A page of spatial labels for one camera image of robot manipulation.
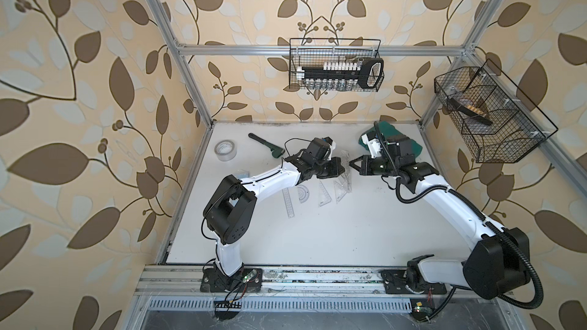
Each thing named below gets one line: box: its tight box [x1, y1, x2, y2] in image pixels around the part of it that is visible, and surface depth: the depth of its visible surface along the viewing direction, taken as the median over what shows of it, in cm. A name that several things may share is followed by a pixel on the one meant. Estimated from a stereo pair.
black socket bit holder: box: [296, 58, 384, 90], surface depth 86 cm
